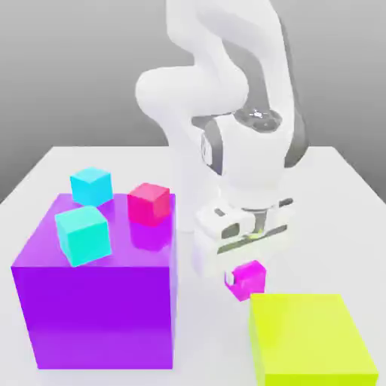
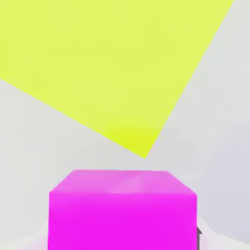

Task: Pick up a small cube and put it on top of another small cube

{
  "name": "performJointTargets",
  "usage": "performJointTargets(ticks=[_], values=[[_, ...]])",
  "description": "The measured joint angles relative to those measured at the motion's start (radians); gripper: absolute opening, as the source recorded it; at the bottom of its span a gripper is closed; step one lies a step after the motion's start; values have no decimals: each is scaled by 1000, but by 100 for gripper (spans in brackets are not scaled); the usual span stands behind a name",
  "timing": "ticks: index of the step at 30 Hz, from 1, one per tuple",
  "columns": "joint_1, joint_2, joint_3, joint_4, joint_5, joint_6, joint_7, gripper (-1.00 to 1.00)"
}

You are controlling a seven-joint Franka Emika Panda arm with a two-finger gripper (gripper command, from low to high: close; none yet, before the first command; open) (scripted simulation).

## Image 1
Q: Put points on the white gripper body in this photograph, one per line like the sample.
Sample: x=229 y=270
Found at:
x=208 y=256

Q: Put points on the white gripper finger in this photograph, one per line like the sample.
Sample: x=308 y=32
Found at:
x=231 y=278

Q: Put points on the small magenta cube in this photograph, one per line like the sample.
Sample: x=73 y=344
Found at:
x=250 y=280

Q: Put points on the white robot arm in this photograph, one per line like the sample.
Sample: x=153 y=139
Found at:
x=211 y=90

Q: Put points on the small red cube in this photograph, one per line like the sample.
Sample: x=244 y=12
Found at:
x=144 y=208

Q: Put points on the small turquoise cube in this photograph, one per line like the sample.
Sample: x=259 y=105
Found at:
x=84 y=238

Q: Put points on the small sky blue cube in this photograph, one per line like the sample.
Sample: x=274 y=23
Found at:
x=90 y=187

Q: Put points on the large yellow-green box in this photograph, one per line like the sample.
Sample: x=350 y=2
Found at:
x=307 y=337

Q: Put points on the large purple box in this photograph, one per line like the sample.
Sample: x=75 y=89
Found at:
x=99 y=313

